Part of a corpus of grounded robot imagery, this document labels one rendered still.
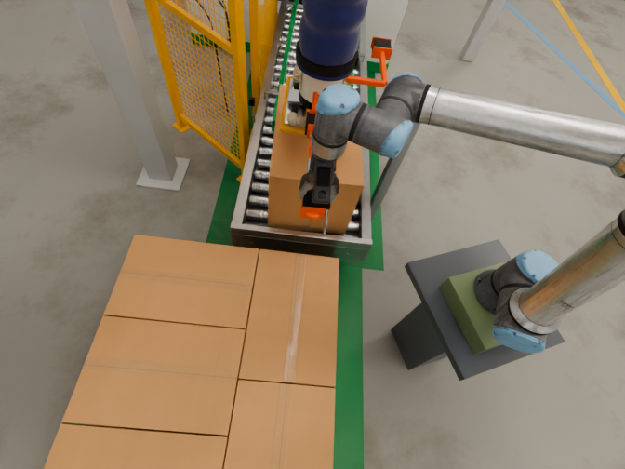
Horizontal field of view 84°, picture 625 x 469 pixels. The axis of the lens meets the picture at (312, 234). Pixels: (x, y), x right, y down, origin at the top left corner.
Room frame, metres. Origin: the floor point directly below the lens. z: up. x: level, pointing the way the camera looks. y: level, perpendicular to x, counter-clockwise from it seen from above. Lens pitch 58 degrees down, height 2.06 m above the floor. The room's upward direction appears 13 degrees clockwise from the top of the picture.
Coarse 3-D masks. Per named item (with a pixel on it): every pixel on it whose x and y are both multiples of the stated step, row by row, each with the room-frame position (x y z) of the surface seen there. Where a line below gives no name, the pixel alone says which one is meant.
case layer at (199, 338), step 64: (128, 256) 0.59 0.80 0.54; (192, 256) 0.66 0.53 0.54; (256, 256) 0.74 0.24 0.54; (320, 256) 0.82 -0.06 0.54; (128, 320) 0.31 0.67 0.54; (192, 320) 0.37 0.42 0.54; (256, 320) 0.44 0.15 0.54; (320, 320) 0.50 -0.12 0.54; (128, 384) 0.08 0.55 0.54; (192, 384) 0.13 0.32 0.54; (256, 384) 0.18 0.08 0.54; (320, 384) 0.24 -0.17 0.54; (64, 448) -0.15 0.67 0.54; (128, 448) -0.11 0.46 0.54; (192, 448) -0.07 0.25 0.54; (256, 448) -0.02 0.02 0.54; (320, 448) 0.02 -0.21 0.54
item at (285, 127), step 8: (288, 80) 1.35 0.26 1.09; (288, 88) 1.29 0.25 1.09; (296, 88) 1.27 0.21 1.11; (288, 96) 1.24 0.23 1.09; (288, 104) 1.18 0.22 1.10; (296, 104) 1.19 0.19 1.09; (288, 112) 1.14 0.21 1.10; (296, 112) 1.14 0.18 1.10; (304, 112) 1.17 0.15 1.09; (280, 128) 1.04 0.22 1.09; (288, 128) 1.05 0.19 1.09; (296, 128) 1.06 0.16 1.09; (304, 128) 1.07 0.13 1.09
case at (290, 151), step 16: (288, 144) 1.11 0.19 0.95; (304, 144) 1.13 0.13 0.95; (352, 144) 1.20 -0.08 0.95; (272, 160) 0.99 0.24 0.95; (288, 160) 1.02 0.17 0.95; (304, 160) 1.04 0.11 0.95; (352, 160) 1.10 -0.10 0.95; (272, 176) 0.91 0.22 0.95; (288, 176) 0.93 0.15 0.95; (352, 176) 1.01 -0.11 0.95; (272, 192) 0.91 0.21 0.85; (288, 192) 0.92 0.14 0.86; (352, 192) 0.97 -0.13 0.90; (272, 208) 0.91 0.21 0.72; (288, 208) 0.92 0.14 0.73; (336, 208) 0.96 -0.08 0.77; (352, 208) 0.97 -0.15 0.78; (272, 224) 0.91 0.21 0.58; (288, 224) 0.92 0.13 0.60; (304, 224) 0.94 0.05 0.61; (320, 224) 0.95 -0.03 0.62; (336, 224) 0.96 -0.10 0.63
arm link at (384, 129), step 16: (368, 112) 0.64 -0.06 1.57; (384, 112) 0.66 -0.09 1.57; (400, 112) 0.67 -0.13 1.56; (352, 128) 0.61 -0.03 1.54; (368, 128) 0.61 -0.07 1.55; (384, 128) 0.61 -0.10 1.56; (400, 128) 0.62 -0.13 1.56; (368, 144) 0.60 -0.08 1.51; (384, 144) 0.59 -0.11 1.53; (400, 144) 0.60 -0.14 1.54
